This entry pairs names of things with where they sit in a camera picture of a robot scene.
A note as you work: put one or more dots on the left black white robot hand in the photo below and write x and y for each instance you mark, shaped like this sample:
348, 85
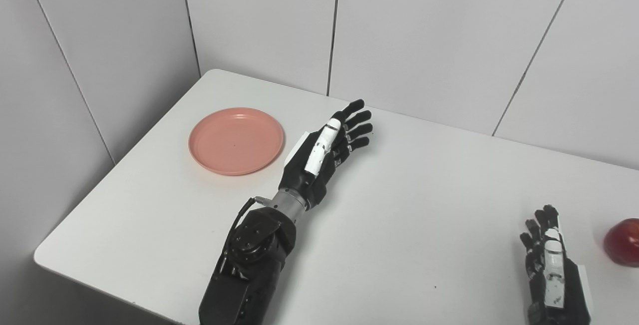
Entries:
319, 175

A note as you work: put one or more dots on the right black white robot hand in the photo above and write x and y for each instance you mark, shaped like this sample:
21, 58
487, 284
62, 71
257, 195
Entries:
571, 290

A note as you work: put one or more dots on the red apple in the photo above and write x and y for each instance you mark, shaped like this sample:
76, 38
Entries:
624, 242

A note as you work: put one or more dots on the pink plastic plate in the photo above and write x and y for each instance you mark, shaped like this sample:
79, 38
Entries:
234, 140

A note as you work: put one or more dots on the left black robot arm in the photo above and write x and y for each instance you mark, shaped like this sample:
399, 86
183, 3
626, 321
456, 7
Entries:
249, 265

